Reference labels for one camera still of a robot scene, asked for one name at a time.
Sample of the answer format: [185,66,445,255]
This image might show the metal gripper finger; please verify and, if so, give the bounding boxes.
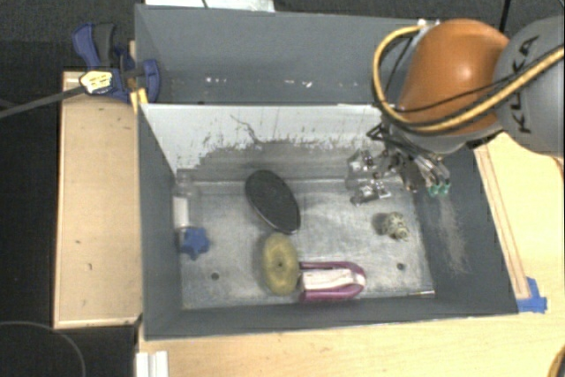
[346,148,381,183]
[350,181,393,207]

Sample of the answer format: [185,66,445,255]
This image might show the black oval disc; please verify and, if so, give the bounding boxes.
[245,170,303,236]

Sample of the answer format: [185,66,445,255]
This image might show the grey metal bin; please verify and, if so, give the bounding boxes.
[133,4,520,341]

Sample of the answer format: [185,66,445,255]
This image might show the yellow-green round sponge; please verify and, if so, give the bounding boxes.
[260,232,302,297]

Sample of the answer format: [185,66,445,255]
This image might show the pale wood board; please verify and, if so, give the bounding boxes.
[52,70,145,330]

